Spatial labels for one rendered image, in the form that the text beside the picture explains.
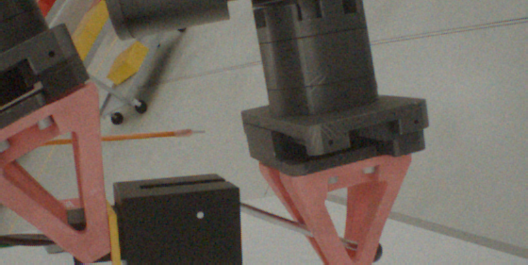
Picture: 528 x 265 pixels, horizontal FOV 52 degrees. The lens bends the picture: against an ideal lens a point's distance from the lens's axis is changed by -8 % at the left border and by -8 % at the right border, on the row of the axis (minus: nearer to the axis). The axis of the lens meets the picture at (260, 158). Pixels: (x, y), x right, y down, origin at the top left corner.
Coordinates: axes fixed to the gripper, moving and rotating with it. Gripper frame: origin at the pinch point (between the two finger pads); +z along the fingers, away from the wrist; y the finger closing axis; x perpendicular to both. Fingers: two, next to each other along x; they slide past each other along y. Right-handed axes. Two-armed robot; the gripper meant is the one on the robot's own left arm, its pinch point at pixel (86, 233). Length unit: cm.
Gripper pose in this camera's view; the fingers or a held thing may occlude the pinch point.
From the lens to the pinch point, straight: 28.9
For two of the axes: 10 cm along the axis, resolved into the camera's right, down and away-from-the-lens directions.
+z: 4.0, 8.7, 2.8
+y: 3.7, 1.3, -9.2
